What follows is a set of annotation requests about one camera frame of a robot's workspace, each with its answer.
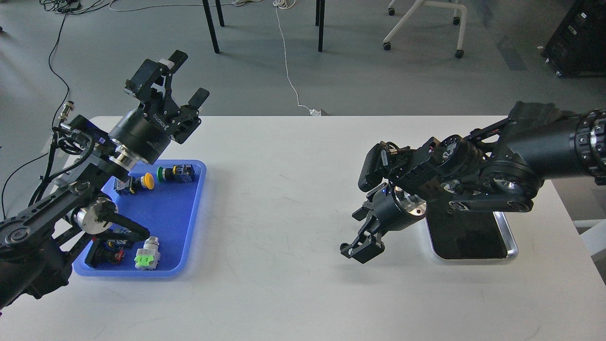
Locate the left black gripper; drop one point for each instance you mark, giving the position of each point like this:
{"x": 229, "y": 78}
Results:
{"x": 147, "y": 130}

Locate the silver metal tray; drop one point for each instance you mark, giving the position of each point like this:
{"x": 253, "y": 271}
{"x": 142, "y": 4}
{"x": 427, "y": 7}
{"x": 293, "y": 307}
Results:
{"x": 471, "y": 237}

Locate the blue plastic tray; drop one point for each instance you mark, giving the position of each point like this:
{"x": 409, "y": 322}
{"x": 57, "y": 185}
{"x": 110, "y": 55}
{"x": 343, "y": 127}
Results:
{"x": 169, "y": 212}

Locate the blue green contact block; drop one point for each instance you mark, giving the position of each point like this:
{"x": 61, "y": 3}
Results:
{"x": 120, "y": 244}

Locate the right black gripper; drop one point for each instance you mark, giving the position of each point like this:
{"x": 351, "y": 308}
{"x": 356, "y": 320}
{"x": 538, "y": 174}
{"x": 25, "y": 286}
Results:
{"x": 386, "y": 209}

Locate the yellow push button switch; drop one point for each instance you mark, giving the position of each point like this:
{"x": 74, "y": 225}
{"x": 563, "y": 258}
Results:
{"x": 133, "y": 184}

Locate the black equipment case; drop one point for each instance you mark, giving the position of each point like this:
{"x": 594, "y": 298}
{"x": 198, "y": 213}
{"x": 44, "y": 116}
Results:
{"x": 577, "y": 47}

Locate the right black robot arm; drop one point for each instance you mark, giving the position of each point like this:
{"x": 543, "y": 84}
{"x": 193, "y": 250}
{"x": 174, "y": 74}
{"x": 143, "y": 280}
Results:
{"x": 459, "y": 184}

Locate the green push button switch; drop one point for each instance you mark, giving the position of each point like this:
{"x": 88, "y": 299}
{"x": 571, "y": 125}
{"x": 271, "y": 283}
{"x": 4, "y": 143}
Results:
{"x": 179, "y": 173}

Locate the red push button switch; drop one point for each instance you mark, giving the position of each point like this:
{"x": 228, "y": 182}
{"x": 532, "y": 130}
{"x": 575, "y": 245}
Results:
{"x": 104, "y": 251}

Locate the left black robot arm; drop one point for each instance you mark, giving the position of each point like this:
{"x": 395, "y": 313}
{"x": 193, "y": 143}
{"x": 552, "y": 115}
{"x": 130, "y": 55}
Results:
{"x": 39, "y": 245}

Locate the grey switch with green block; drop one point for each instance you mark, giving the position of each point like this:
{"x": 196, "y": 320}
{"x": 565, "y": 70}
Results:
{"x": 148, "y": 257}

